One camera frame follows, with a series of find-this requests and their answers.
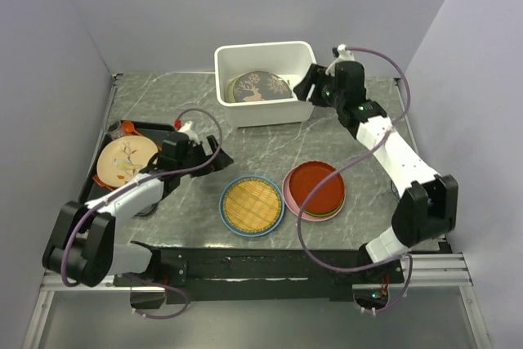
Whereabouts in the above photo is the blue plate with bamboo mat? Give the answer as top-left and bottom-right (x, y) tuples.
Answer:
(219, 176), (285, 238)

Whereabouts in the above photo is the dark plate with deer motif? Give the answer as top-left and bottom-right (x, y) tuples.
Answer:
(236, 71), (293, 103)

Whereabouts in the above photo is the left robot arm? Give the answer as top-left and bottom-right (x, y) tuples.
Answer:
(42, 132), (234, 287)

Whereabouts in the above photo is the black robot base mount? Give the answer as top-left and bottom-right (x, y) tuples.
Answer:
(114, 244), (405, 309)

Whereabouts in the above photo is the white plastic bin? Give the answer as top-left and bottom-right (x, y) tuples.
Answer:
(214, 41), (315, 128)

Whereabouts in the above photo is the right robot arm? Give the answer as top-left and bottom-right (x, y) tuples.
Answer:
(293, 60), (458, 282)

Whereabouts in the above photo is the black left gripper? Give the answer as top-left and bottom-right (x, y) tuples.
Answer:
(177, 135), (233, 177)

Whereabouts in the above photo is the red round plate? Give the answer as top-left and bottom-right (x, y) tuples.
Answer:
(288, 162), (346, 214)

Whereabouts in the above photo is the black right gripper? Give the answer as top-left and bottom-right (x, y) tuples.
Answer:
(293, 64), (346, 110)

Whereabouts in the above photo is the cream plate with branch motif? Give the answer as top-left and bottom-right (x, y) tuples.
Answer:
(226, 76), (242, 103)

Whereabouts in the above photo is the pink plate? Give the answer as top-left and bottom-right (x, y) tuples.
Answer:
(283, 161), (346, 222)

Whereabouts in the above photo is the clear glass cup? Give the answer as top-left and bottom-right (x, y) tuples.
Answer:
(106, 121), (126, 140)

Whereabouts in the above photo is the beige plate with bird motif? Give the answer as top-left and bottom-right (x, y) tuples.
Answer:
(96, 136), (159, 188)

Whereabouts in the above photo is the green plate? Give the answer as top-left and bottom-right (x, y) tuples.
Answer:
(304, 204), (342, 217)

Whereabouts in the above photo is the orange measuring scoop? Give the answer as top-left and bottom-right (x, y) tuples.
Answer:
(121, 120), (142, 136)

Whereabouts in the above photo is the aluminium frame rail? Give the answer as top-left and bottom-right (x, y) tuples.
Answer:
(388, 78), (472, 291)

